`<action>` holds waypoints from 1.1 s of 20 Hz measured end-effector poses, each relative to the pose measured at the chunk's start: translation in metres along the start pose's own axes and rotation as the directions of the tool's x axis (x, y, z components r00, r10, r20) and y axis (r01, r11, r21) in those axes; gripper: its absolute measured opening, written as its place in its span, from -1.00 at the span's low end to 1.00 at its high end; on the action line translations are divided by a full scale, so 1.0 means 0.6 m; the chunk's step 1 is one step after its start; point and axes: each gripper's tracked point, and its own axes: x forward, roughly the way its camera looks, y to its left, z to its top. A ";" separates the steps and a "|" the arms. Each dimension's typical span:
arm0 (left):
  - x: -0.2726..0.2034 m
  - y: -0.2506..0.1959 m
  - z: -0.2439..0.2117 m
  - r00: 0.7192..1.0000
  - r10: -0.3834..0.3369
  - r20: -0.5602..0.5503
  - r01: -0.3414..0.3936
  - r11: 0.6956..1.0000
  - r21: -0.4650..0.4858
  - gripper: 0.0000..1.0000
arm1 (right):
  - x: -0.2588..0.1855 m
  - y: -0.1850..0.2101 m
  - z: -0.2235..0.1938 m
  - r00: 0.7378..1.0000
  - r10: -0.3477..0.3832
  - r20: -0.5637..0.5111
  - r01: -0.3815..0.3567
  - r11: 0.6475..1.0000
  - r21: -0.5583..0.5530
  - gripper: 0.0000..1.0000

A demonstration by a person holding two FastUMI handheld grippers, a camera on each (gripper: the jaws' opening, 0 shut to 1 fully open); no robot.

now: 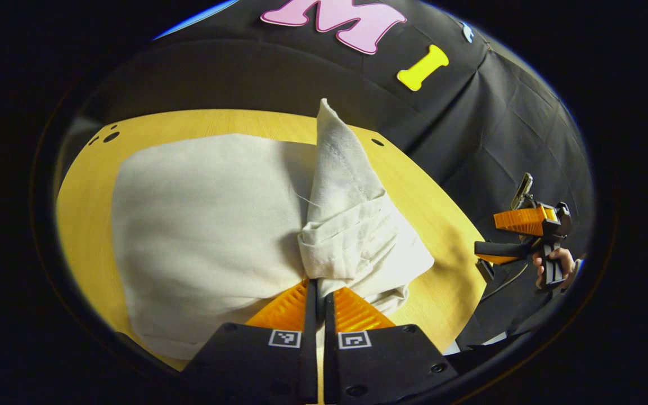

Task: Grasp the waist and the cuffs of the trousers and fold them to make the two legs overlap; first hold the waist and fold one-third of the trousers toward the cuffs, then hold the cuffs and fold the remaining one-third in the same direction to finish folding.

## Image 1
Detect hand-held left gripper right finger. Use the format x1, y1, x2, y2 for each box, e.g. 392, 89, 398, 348
323, 286, 460, 405

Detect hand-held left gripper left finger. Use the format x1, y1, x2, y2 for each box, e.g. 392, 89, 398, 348
181, 278, 319, 404

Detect white jeans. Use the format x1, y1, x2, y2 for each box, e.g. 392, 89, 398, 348
111, 98, 436, 361

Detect black backdrop cloth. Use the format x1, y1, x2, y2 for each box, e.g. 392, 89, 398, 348
57, 0, 595, 349

